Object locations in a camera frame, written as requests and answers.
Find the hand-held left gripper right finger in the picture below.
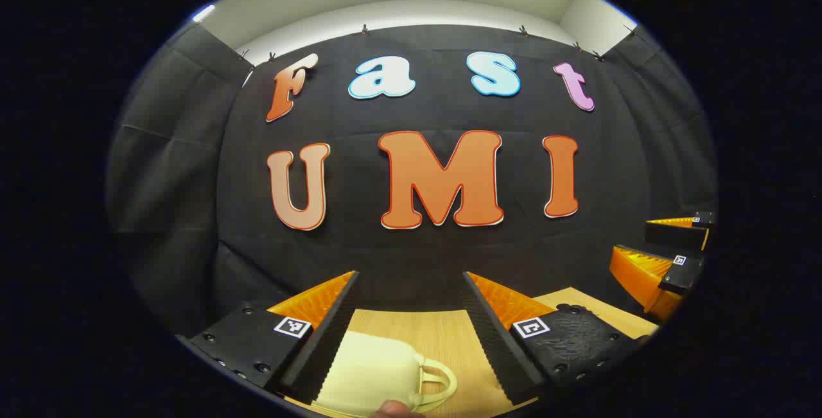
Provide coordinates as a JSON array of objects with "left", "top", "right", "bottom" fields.
[{"left": 461, "top": 270, "right": 659, "bottom": 406}]

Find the pale yellow suitcase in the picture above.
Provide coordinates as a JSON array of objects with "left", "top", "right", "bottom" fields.
[{"left": 313, "top": 330, "right": 459, "bottom": 418}]

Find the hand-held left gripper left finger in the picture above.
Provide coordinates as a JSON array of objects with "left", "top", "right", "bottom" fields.
[{"left": 177, "top": 270, "right": 360, "bottom": 406}]

